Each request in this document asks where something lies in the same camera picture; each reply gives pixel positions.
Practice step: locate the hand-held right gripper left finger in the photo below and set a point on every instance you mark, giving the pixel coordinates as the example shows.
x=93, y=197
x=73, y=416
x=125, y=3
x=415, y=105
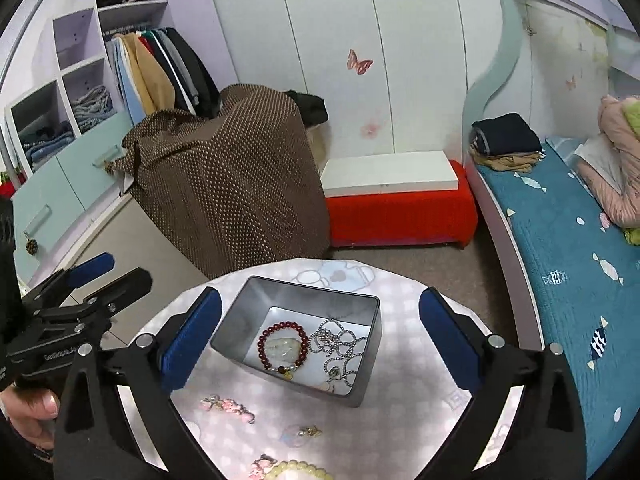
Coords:
x=192, y=342

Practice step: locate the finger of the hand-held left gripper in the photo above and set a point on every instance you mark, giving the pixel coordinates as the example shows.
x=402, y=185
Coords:
x=95, y=263
x=127, y=285

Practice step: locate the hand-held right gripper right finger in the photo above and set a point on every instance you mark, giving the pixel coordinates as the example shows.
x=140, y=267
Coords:
x=450, y=342

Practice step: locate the grey metal tin box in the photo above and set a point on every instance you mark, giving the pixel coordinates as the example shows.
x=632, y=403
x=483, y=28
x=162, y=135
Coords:
x=250, y=310

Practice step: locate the person's left hand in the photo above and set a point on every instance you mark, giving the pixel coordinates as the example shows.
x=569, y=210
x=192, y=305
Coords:
x=32, y=406

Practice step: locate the light blue drawer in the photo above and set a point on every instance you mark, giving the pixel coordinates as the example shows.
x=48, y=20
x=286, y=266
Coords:
x=45, y=232
x=87, y=162

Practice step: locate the pale jade pendant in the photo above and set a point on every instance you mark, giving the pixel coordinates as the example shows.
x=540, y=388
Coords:
x=282, y=351

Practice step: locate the folded blue jeans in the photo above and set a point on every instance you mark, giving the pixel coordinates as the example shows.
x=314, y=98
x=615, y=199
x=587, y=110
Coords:
x=47, y=142

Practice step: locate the red bench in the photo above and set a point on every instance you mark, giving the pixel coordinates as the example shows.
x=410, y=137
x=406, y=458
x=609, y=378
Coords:
x=400, y=220

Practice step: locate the blue fish print bedspread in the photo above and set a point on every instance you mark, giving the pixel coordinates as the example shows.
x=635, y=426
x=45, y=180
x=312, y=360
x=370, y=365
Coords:
x=565, y=270

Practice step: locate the small pink charm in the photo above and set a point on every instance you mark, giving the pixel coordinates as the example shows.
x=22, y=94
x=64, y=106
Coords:
x=264, y=462

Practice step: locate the brown dotted cloth cover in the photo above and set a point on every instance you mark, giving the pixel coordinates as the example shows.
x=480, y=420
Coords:
x=235, y=185

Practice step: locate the folded grey clothes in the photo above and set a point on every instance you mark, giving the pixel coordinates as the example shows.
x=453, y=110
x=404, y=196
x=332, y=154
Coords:
x=92, y=102

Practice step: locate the white board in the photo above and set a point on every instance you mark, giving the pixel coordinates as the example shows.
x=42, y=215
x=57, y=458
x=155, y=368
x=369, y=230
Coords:
x=390, y=172

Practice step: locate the folded beige clothes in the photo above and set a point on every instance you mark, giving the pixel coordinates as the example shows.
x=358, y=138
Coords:
x=505, y=162

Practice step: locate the row of hanging clothes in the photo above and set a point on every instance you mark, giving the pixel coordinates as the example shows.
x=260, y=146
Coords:
x=160, y=67

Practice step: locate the folded black clothes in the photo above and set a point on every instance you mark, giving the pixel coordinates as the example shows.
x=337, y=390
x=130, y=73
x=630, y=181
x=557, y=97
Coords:
x=507, y=135

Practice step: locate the pink flower sticker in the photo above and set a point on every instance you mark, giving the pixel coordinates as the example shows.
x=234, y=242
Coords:
x=370, y=129

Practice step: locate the purple open shelf unit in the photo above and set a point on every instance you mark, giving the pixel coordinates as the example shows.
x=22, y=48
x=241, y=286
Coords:
x=80, y=35

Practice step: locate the pink quilt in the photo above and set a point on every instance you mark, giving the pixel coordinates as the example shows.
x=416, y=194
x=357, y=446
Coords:
x=617, y=175

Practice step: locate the black garment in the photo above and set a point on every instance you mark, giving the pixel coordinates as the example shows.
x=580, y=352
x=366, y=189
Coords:
x=310, y=107

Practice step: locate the pink butterfly sticker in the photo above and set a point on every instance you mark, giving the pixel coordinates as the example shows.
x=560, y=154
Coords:
x=359, y=62

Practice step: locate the white wardrobe doors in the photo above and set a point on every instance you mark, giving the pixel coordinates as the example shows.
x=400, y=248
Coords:
x=320, y=35

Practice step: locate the white curved bed frame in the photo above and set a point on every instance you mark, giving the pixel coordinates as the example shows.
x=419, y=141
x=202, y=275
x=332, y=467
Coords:
x=492, y=220

